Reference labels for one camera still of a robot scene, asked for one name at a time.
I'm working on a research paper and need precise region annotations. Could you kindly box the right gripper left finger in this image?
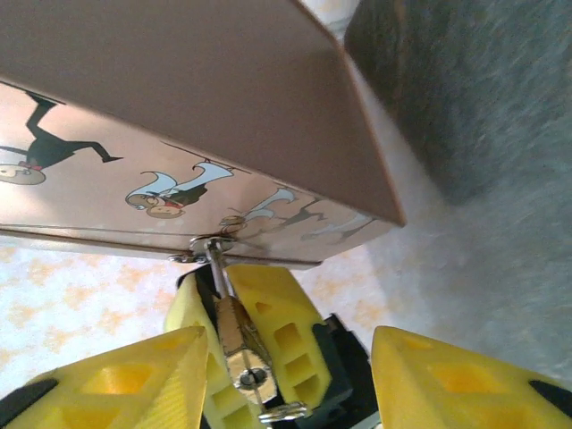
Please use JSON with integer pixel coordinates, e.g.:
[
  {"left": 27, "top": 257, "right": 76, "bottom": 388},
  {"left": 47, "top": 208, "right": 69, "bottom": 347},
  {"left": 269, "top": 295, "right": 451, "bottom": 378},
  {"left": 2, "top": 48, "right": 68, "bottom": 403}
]
[{"left": 0, "top": 325, "right": 211, "bottom": 429}]

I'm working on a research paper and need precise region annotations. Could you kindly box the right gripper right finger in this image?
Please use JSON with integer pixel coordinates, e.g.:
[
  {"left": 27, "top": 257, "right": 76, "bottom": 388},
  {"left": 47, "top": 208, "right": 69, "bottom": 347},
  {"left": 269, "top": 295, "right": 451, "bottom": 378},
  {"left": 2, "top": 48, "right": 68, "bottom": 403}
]
[{"left": 371, "top": 325, "right": 572, "bottom": 429}]

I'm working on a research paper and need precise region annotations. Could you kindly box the brass padlock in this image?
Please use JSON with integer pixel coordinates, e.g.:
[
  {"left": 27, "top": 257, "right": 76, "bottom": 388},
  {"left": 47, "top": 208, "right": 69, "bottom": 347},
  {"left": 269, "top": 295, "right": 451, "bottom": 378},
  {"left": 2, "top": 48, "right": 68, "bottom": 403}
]
[{"left": 206, "top": 236, "right": 282, "bottom": 406}]

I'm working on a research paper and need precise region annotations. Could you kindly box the pink cartoon tin box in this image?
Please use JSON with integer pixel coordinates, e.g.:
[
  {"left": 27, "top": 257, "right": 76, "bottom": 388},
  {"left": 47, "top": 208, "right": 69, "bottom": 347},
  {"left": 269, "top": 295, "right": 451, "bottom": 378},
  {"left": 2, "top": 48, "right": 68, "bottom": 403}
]
[{"left": 0, "top": 0, "right": 408, "bottom": 272}]

